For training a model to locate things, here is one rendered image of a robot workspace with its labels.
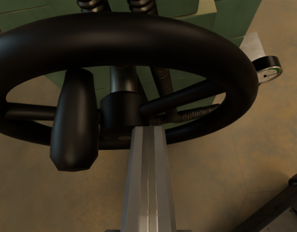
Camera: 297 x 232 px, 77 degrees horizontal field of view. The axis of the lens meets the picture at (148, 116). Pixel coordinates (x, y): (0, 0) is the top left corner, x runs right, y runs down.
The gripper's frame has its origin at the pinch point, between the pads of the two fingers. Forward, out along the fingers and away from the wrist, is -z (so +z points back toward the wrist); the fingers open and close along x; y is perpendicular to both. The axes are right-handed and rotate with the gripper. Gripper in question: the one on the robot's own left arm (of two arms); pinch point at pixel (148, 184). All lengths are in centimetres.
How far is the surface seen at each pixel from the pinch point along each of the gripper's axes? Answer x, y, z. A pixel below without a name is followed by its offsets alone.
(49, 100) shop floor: -65, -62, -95
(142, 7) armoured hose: -0.5, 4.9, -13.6
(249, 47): 24.7, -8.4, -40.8
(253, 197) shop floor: 50, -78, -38
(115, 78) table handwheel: -4.0, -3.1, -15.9
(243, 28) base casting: 17.4, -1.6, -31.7
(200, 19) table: 5.5, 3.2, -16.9
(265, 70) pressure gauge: 22.5, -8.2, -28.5
